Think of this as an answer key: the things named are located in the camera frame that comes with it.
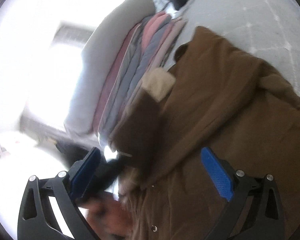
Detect stack of folded clothes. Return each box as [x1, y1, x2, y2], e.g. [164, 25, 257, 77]
[93, 11, 186, 147]

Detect grey quilted bedspread mattress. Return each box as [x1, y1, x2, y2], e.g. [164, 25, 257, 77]
[153, 0, 300, 96]

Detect brown coat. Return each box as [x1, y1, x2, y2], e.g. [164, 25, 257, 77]
[109, 27, 300, 239]

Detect person's left hand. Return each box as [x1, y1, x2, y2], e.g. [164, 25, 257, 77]
[82, 192, 133, 239]

